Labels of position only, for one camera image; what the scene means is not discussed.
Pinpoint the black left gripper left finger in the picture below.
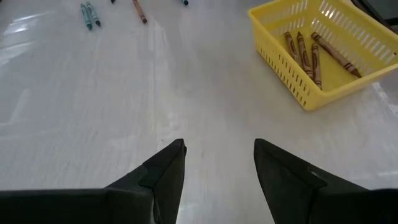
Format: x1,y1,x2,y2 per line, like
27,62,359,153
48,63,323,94
0,138,188,224

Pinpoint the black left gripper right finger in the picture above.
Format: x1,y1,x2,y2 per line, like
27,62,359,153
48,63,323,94
253,138,398,224

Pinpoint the yellow plastic basket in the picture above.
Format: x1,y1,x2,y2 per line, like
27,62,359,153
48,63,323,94
248,0,398,112

